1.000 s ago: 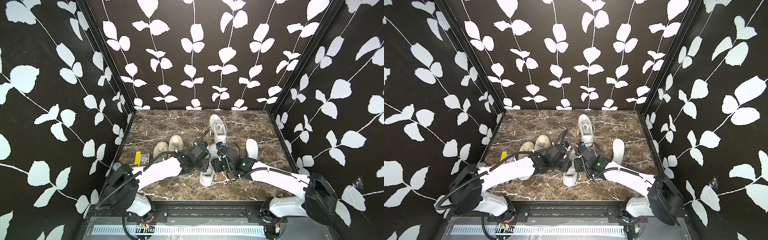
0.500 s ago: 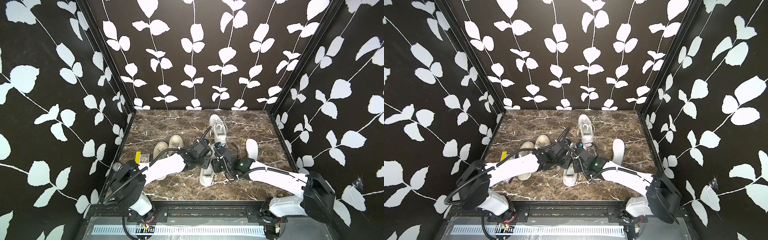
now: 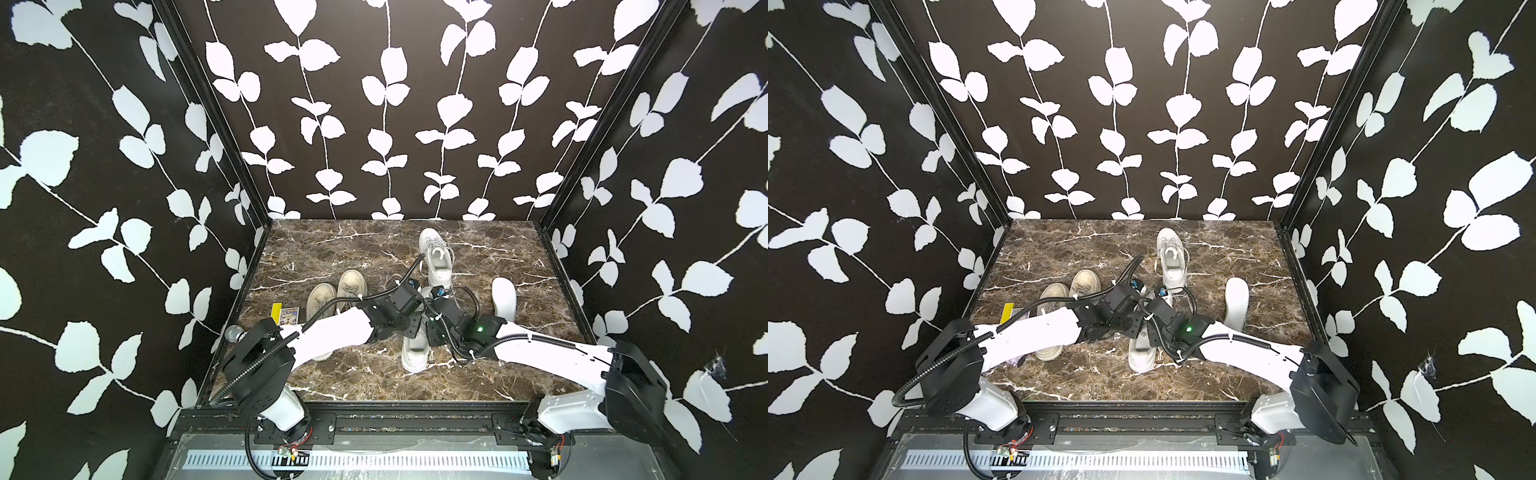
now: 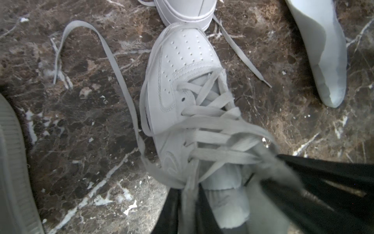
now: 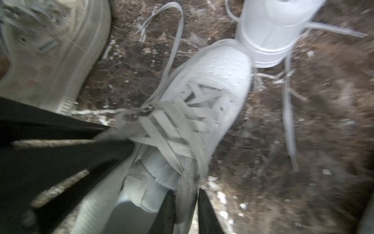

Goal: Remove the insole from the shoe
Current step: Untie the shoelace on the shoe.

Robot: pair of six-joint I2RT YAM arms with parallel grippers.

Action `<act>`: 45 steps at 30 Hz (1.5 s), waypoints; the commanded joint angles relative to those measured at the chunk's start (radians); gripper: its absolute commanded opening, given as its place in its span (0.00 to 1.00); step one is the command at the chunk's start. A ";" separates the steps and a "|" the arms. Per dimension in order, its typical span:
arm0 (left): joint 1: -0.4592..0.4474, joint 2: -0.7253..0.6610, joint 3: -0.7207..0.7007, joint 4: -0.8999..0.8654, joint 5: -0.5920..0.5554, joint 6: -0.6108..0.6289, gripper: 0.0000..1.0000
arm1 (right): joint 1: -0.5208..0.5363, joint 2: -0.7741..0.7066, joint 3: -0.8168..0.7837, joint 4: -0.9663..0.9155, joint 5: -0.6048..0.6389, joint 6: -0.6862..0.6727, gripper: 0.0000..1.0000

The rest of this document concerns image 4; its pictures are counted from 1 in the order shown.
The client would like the beige sneaker left one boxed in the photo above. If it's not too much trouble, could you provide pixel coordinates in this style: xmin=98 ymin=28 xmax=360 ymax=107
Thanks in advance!
xmin=1 ymin=96 xmax=44 ymax=234

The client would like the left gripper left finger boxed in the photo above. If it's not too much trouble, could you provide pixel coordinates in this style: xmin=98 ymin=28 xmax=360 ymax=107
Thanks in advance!
xmin=151 ymin=188 xmax=181 ymax=234

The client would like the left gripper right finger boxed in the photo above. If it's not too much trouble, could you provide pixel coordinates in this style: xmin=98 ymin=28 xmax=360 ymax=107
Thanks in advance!
xmin=195 ymin=184 xmax=223 ymax=234

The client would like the white sneaker one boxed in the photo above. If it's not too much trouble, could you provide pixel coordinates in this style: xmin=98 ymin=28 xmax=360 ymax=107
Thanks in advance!
xmin=137 ymin=0 xmax=272 ymax=88
xmin=52 ymin=19 xmax=304 ymax=234

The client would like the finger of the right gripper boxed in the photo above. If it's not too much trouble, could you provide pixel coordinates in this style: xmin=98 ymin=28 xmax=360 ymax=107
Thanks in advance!
xmin=260 ymin=180 xmax=374 ymax=234
xmin=277 ymin=154 xmax=374 ymax=193

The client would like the white shoe insole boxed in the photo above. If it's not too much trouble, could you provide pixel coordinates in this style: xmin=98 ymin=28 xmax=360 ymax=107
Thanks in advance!
xmin=286 ymin=0 xmax=347 ymax=108

